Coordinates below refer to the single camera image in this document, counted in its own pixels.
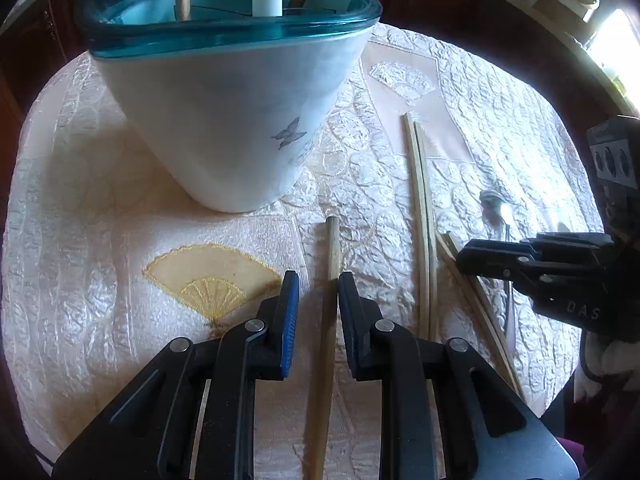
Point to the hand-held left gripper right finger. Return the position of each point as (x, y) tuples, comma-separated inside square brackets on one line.
[(355, 320)]

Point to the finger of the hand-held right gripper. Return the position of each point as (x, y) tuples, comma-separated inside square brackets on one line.
[(575, 241), (495, 259)]

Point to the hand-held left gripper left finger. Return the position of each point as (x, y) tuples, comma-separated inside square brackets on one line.
[(289, 330)]

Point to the metal spoon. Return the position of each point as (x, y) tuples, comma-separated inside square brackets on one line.
[(500, 212)]

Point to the pair of wooden chopsticks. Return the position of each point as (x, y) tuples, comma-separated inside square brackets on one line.
[(415, 185)]

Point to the white utensil holder teal rim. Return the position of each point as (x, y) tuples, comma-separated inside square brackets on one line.
[(225, 125)]

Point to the person's right forearm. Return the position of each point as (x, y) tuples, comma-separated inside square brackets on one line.
[(610, 365)]

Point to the bright window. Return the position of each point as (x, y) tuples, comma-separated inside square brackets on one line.
[(612, 40)]

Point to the cream quilted tablecloth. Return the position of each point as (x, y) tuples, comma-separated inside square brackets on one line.
[(125, 185)]

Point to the wooden base kitchen cabinets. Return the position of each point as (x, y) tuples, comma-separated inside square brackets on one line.
[(30, 45)]

